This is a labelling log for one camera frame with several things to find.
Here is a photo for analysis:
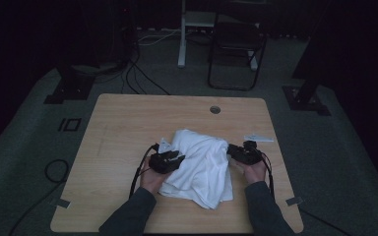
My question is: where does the white desk frame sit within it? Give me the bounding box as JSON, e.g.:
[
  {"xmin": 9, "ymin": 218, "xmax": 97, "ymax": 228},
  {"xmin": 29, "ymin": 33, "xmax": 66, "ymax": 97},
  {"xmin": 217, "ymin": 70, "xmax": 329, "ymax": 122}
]
[{"xmin": 177, "ymin": 0, "xmax": 261, "ymax": 72}]

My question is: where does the black stand base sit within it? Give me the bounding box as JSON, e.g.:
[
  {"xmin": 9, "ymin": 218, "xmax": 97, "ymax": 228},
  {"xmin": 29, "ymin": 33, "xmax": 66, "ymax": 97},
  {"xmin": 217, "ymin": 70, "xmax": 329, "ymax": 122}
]
[
  {"xmin": 282, "ymin": 32, "xmax": 332, "ymax": 117},
  {"xmin": 43, "ymin": 64, "xmax": 96, "ymax": 105}
]

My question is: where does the person's right hand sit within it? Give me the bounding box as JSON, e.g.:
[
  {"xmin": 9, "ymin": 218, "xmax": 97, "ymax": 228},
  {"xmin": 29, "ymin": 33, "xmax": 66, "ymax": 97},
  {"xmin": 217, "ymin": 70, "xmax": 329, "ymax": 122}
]
[{"xmin": 230, "ymin": 159, "xmax": 268, "ymax": 186}]

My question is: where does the person's left hand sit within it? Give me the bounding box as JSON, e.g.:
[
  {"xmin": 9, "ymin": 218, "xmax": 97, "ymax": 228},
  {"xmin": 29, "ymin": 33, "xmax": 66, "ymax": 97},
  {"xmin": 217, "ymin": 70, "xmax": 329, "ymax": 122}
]
[{"xmin": 139, "ymin": 156, "xmax": 168, "ymax": 196}]

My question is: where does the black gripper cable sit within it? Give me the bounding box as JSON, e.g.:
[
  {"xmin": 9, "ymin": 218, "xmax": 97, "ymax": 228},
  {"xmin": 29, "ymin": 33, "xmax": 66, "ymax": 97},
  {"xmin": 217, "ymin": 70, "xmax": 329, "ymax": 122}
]
[
  {"xmin": 255, "ymin": 149, "xmax": 353, "ymax": 236},
  {"xmin": 129, "ymin": 143, "xmax": 160, "ymax": 200}
]

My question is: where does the white dress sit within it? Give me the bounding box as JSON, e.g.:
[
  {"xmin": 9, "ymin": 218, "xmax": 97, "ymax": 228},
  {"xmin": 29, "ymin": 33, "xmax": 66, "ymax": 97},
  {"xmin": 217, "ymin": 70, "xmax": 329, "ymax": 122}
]
[{"xmin": 157, "ymin": 128, "xmax": 235, "ymax": 210}]

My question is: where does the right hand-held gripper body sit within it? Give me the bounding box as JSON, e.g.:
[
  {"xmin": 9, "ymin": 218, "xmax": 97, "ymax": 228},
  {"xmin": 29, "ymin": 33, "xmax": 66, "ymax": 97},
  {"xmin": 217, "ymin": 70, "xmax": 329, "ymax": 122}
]
[{"xmin": 237, "ymin": 133, "xmax": 275, "ymax": 166}]

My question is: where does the grey tape piece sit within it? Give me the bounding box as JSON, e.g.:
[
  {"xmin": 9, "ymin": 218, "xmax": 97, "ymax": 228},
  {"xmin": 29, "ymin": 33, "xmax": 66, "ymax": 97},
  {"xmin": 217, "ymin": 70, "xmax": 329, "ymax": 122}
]
[
  {"xmin": 50, "ymin": 197, "xmax": 72, "ymax": 209},
  {"xmin": 284, "ymin": 196, "xmax": 304, "ymax": 207}
]

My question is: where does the black looped floor cable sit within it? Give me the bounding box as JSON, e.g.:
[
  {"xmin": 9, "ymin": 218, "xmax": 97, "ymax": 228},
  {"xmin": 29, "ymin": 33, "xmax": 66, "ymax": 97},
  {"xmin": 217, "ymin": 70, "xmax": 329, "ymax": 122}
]
[{"xmin": 7, "ymin": 158, "xmax": 70, "ymax": 236}]

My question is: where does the black floor cable bundle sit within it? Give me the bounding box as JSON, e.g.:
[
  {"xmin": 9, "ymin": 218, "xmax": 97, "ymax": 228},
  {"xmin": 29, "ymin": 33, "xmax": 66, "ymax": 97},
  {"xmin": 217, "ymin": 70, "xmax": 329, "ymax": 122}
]
[{"xmin": 120, "ymin": 48, "xmax": 172, "ymax": 96}]

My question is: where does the black folding chair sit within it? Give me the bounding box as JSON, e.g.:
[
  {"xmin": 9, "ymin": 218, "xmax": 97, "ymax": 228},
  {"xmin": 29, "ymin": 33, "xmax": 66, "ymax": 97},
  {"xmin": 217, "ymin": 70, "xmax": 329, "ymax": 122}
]
[{"xmin": 207, "ymin": 12, "xmax": 268, "ymax": 92}]

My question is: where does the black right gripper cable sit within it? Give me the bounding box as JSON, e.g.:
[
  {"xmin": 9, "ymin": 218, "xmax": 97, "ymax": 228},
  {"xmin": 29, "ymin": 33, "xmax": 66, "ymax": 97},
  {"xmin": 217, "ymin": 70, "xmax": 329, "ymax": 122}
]
[{"xmin": 255, "ymin": 149, "xmax": 353, "ymax": 236}]

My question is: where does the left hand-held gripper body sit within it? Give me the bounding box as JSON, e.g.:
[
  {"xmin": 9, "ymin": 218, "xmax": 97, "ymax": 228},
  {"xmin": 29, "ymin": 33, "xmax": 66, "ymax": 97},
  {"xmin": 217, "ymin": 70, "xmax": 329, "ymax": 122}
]
[{"xmin": 149, "ymin": 137, "xmax": 178, "ymax": 174}]

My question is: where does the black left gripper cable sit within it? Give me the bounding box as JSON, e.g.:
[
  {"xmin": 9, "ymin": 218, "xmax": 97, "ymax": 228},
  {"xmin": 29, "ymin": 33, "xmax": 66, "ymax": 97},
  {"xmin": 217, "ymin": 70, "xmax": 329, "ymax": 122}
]
[{"xmin": 129, "ymin": 143, "xmax": 160, "ymax": 200}]

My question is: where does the white floor cable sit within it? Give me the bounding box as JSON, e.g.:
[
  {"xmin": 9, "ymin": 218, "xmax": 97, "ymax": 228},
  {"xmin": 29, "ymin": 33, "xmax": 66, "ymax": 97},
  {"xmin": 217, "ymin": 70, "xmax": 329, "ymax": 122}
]
[{"xmin": 137, "ymin": 28, "xmax": 183, "ymax": 46}]

